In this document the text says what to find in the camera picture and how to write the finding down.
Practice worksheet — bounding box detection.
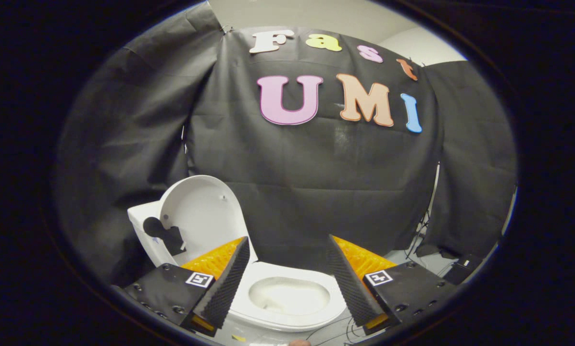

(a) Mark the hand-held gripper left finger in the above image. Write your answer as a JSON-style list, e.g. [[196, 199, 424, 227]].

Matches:
[[123, 236, 250, 337]]

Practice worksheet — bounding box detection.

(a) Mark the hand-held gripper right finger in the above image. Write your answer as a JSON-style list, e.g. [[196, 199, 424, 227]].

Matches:
[[325, 235, 456, 336]]

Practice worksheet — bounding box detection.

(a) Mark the white toilet lid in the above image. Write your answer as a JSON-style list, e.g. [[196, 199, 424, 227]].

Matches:
[[159, 175, 259, 265]]

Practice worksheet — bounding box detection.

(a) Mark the white ceramic toilet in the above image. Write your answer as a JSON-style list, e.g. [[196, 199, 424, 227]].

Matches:
[[127, 202, 349, 345]]

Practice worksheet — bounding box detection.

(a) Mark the black box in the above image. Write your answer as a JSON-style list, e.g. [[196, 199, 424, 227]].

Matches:
[[443, 254, 484, 285]]

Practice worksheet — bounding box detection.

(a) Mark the thin metal stand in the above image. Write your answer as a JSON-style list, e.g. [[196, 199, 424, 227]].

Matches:
[[407, 162, 442, 256]]

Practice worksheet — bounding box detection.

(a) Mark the black backdrop cloth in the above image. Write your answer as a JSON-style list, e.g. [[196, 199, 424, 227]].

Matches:
[[54, 2, 518, 289]]

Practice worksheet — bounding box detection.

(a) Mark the tangle of black cables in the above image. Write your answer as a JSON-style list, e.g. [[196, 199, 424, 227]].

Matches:
[[307, 310, 380, 346]]

